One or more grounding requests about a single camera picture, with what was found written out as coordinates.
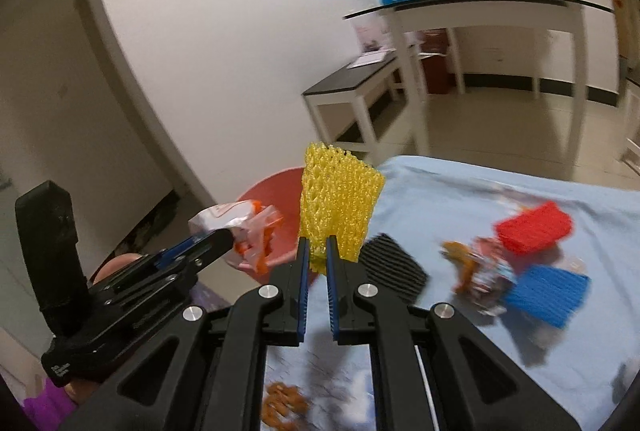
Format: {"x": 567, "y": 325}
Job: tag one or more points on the white orange plastic wrapper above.
{"x": 250, "y": 231}

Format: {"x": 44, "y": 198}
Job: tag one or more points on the red plastic basin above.
{"x": 280, "y": 191}

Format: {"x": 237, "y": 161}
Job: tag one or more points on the yellow foam fruit net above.
{"x": 340, "y": 201}

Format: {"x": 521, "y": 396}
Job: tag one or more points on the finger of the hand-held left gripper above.
{"x": 210, "y": 246}

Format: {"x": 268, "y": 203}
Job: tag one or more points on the person's left forearm purple sleeve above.
{"x": 45, "y": 406}

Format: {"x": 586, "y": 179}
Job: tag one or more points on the glass-top white table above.
{"x": 480, "y": 8}

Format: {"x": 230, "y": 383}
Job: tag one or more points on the blue foam fruit net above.
{"x": 547, "y": 296}

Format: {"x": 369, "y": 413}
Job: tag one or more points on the black foam fruit net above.
{"x": 395, "y": 268}

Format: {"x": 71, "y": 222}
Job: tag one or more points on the white paper sheet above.
{"x": 370, "y": 59}

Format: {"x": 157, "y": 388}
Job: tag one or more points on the black-top white low bench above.
{"x": 345, "y": 78}

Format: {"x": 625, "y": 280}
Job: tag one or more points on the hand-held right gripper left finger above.
{"x": 301, "y": 291}

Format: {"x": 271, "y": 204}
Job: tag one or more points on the person's left hand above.
{"x": 112, "y": 267}

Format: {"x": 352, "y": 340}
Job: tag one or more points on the red box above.
{"x": 435, "y": 71}

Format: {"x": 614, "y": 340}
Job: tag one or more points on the crumpled snack wrapper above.
{"x": 492, "y": 276}

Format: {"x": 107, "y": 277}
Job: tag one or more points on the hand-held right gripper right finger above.
{"x": 332, "y": 291}

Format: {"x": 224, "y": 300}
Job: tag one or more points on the red foam fruit net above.
{"x": 535, "y": 226}

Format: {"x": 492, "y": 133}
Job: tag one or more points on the white pink plastic bag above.
{"x": 372, "y": 33}

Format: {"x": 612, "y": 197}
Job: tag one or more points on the light blue printed tablecloth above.
{"x": 450, "y": 191}

